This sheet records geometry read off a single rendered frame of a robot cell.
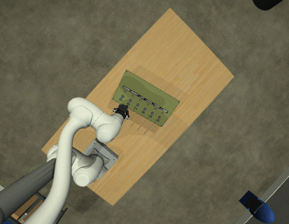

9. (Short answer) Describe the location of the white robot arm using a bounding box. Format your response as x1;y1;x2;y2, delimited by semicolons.
0;97;124;224

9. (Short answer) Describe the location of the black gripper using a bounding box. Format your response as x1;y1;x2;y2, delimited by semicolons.
113;108;130;119

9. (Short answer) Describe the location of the olive green switch panel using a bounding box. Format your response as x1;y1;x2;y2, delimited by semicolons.
112;70;180;127

